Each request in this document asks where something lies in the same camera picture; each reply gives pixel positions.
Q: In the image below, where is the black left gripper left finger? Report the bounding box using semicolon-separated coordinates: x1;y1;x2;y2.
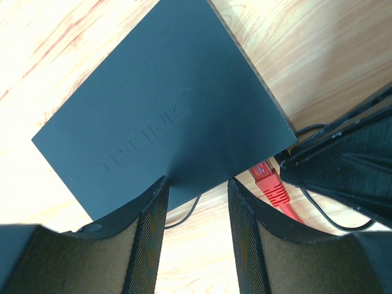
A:
1;177;168;293

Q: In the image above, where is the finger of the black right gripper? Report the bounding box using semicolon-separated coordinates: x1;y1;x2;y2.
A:
280;107;391;225
290;82;391;156

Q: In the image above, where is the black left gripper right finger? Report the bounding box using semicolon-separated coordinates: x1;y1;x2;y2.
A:
228;178;391;293

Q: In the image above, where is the black cable with usb plug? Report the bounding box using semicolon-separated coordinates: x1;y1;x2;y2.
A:
287;124;376;231

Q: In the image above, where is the red ethernet cable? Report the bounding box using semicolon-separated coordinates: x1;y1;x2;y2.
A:
248;158;304;226

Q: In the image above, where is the thin black adapter cable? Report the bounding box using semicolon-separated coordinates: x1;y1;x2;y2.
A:
164;194;203;229

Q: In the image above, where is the black network switch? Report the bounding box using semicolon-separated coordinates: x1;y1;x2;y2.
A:
32;1;298;220

